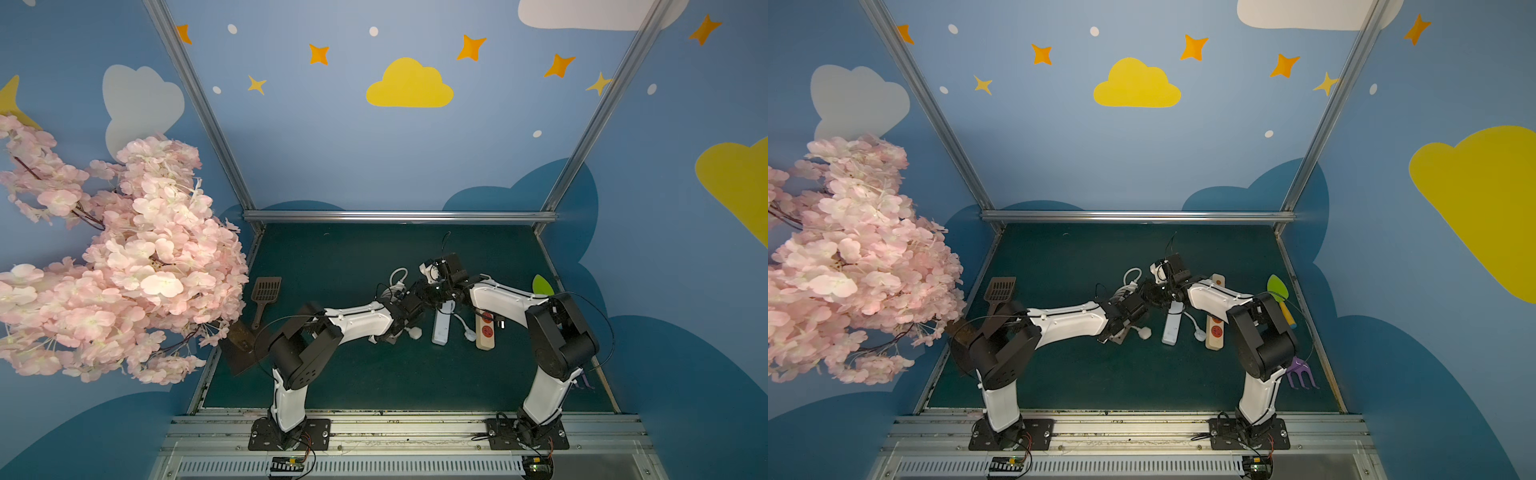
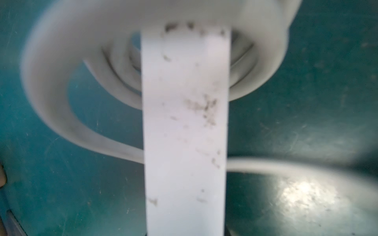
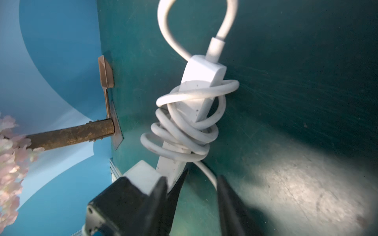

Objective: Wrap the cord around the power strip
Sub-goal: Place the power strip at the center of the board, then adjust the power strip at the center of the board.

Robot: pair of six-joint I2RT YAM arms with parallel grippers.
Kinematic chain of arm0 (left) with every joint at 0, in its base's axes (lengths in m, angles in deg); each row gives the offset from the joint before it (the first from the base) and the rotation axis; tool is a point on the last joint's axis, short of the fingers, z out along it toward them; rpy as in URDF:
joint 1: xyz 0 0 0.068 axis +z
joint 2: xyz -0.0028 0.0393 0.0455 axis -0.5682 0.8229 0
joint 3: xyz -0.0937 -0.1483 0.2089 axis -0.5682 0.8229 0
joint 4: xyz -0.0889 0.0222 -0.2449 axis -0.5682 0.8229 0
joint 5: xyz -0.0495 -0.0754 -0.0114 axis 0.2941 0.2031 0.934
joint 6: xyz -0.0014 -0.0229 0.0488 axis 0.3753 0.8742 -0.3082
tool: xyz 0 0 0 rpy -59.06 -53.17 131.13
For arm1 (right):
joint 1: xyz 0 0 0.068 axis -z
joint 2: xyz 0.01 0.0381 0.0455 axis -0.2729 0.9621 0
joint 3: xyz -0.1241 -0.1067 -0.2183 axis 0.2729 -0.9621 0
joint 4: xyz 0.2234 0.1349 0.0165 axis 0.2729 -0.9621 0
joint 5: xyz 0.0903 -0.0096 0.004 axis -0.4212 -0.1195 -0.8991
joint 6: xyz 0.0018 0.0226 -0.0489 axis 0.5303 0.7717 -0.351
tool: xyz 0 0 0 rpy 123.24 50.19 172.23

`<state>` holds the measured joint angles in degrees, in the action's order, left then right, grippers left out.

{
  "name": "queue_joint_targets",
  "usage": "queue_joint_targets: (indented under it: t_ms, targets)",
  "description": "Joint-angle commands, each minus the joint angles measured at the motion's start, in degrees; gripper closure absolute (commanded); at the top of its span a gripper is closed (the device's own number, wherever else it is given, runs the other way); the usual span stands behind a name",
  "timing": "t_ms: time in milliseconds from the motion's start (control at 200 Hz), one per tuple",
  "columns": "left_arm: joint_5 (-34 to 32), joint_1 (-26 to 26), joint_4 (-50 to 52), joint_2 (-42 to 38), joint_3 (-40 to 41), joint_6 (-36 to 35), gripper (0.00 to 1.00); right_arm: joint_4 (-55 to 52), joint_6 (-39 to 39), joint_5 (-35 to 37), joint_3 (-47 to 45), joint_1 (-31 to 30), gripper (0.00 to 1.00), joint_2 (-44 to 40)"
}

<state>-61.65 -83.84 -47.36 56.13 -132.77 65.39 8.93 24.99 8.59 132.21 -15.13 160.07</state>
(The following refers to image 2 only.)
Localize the white power strip usb ports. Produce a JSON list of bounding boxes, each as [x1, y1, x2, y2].
[[20, 0, 378, 236]]

